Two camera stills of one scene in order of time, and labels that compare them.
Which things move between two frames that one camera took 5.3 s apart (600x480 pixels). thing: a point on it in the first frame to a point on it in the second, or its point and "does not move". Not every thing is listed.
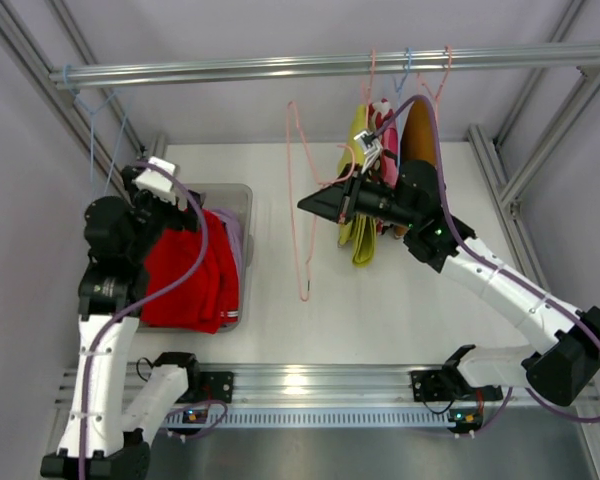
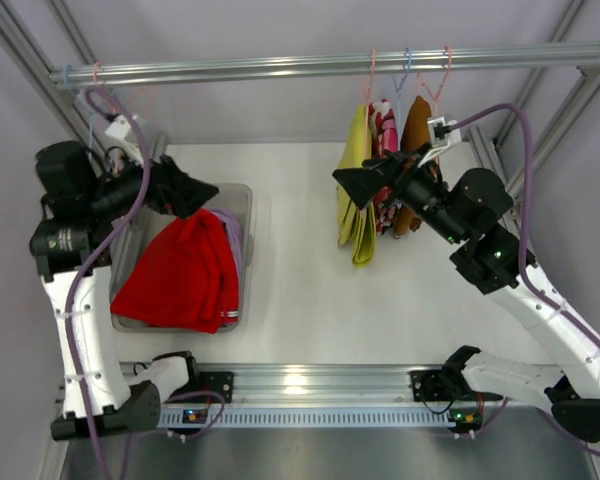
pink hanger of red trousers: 293,105 to 93,73
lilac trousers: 233,221 does not move
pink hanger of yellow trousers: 369,85 does not move
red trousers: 209,298 does not move
